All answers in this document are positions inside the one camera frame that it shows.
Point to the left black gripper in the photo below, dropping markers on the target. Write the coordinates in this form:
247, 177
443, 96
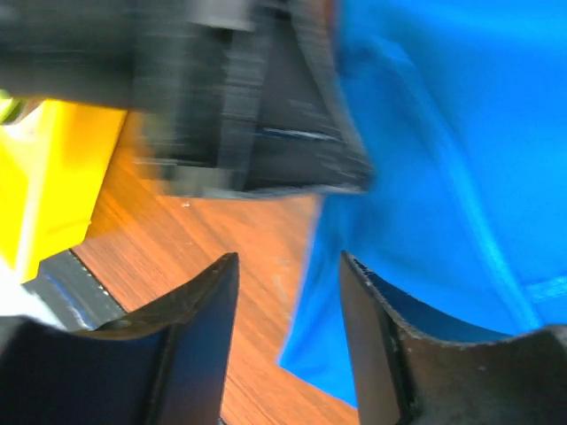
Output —
195, 70

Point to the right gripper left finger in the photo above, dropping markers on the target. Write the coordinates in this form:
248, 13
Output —
164, 363

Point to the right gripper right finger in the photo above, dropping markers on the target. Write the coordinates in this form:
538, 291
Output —
413, 364

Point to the blue cloth napkin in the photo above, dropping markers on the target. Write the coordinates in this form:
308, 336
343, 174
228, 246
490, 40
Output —
461, 106

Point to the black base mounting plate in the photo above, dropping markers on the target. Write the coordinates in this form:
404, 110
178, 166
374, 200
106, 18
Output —
75, 296

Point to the yellow plastic tray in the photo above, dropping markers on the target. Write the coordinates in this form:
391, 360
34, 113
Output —
53, 163

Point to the green plastic plate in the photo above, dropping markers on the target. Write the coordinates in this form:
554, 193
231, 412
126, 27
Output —
10, 108

